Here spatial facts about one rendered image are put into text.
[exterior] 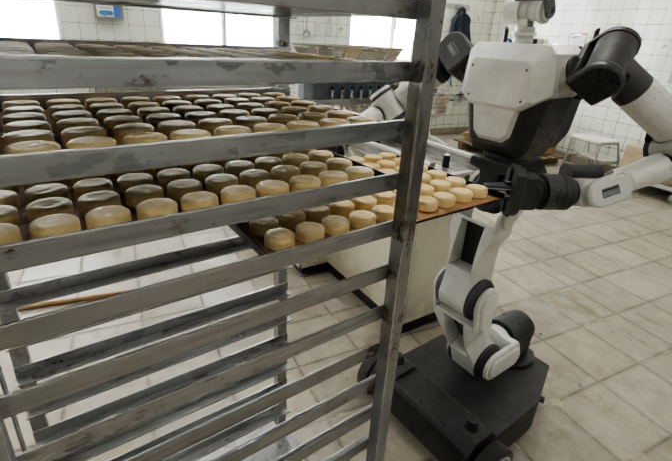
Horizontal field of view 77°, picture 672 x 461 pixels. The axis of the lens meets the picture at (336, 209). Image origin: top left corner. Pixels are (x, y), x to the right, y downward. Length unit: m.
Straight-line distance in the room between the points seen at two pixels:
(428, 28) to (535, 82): 0.57
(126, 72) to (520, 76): 0.96
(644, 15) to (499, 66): 4.81
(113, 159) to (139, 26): 4.78
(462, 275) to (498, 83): 0.58
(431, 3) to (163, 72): 0.38
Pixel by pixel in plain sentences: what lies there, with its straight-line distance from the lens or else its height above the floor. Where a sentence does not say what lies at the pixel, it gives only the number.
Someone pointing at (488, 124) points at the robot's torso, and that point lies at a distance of 1.29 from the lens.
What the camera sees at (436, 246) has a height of 0.48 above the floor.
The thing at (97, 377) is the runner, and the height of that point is 0.96.
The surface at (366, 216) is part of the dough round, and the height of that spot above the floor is 1.06.
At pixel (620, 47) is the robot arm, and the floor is 1.38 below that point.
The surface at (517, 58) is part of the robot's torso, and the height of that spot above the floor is 1.34.
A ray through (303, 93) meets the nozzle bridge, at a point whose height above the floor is 1.09.
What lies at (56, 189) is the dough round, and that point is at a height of 1.15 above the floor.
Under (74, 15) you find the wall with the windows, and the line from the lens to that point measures 5.28.
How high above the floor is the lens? 1.37
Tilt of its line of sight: 22 degrees down
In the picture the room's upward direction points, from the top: 3 degrees clockwise
